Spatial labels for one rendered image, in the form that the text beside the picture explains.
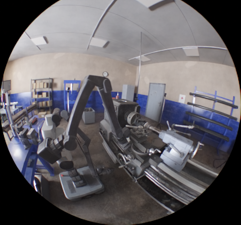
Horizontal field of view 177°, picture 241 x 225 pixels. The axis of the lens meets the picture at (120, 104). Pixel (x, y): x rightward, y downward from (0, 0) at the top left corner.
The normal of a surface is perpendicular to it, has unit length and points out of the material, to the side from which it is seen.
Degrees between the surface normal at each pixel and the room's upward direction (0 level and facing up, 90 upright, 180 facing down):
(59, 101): 90
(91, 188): 0
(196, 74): 90
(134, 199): 0
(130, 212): 0
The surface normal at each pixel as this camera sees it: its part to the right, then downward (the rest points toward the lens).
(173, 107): -0.85, 0.03
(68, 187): 0.10, -0.97
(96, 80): 0.64, 0.22
